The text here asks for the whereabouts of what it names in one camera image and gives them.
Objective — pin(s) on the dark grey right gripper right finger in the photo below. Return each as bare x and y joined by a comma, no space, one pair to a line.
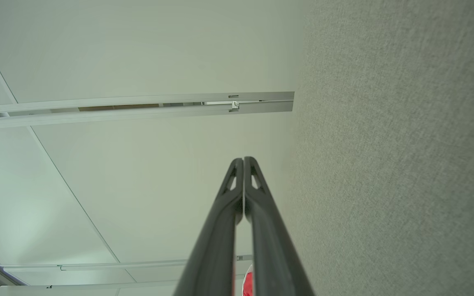
274,255

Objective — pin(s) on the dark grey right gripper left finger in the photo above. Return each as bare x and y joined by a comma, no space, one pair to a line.
212,255

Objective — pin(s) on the red and white jersey shirt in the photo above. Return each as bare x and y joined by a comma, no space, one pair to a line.
248,285

